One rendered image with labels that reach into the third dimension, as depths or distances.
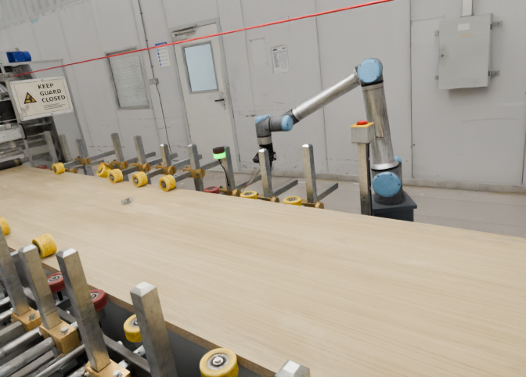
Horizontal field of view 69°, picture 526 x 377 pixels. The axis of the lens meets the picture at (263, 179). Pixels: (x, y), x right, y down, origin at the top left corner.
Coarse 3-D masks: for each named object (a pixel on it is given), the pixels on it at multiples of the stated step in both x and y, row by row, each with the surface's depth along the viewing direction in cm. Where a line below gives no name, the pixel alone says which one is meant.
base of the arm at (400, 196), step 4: (400, 188) 228; (400, 192) 228; (404, 192) 232; (376, 196) 233; (380, 196) 231; (392, 196) 227; (396, 196) 227; (400, 196) 228; (404, 196) 230; (376, 200) 233; (380, 200) 230; (384, 200) 229; (388, 200) 228; (392, 200) 227; (396, 200) 227; (400, 200) 227; (404, 200) 230; (380, 204) 231; (384, 204) 229; (388, 204) 228; (392, 204) 227; (396, 204) 227
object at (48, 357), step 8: (40, 336) 125; (32, 344) 122; (16, 352) 119; (48, 352) 117; (8, 360) 116; (40, 360) 114; (48, 360) 114; (24, 368) 112; (32, 368) 111; (16, 376) 109; (24, 376) 110
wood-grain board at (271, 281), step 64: (0, 192) 252; (64, 192) 232; (128, 192) 215; (192, 192) 200; (128, 256) 138; (192, 256) 132; (256, 256) 126; (320, 256) 121; (384, 256) 116; (448, 256) 111; (512, 256) 107; (192, 320) 98; (256, 320) 95; (320, 320) 92; (384, 320) 89; (448, 320) 86; (512, 320) 84
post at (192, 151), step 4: (192, 144) 215; (188, 148) 215; (192, 148) 213; (192, 152) 214; (196, 152) 216; (192, 156) 216; (196, 156) 217; (192, 160) 217; (196, 160) 217; (192, 164) 218; (196, 164) 217; (192, 168) 219; (196, 168) 217; (196, 180) 219; (200, 180) 221; (196, 184) 220; (200, 184) 221; (196, 188) 222; (200, 188) 221
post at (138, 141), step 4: (136, 136) 243; (140, 136) 244; (136, 140) 243; (140, 140) 245; (136, 144) 244; (140, 144) 245; (136, 148) 245; (140, 148) 245; (136, 152) 247; (140, 152) 245; (140, 156) 246; (144, 156) 248; (140, 160) 247; (144, 160) 248; (144, 172) 249; (148, 180) 252
